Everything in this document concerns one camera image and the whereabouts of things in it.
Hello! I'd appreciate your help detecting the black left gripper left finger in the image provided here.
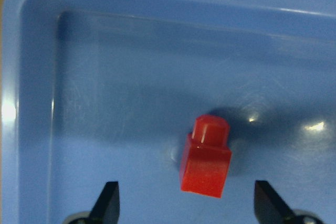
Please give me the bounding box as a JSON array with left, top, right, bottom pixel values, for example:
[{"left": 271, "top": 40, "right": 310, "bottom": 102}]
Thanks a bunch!
[{"left": 64, "top": 182, "right": 120, "bottom": 223}]

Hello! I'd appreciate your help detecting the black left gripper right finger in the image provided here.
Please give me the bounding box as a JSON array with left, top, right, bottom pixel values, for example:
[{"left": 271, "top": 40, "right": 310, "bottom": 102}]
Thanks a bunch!
[{"left": 254, "top": 180, "right": 323, "bottom": 224}]

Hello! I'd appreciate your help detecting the red block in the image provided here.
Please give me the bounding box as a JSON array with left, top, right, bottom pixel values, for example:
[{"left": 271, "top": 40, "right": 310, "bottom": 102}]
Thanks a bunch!
[{"left": 180, "top": 114, "right": 232, "bottom": 198}]

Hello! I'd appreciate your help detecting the blue plastic tray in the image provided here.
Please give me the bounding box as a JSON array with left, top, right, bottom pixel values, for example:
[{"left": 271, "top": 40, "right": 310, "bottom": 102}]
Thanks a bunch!
[{"left": 2, "top": 0, "right": 335, "bottom": 223}]

